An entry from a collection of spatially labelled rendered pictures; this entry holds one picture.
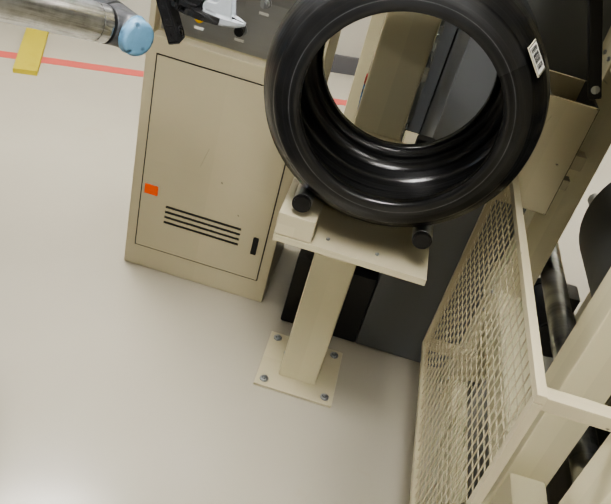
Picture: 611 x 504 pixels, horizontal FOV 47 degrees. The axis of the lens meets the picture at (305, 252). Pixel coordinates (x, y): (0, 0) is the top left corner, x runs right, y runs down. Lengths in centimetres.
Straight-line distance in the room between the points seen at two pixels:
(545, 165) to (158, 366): 134
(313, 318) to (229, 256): 50
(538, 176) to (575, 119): 17
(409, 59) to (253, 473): 123
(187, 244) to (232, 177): 35
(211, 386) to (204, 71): 100
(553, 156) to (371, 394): 108
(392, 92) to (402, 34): 15
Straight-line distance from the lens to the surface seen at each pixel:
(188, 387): 234
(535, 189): 188
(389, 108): 186
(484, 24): 138
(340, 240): 168
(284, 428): 229
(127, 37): 148
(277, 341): 254
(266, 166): 237
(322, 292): 217
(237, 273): 263
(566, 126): 181
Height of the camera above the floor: 172
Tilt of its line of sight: 35 degrees down
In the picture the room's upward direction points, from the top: 16 degrees clockwise
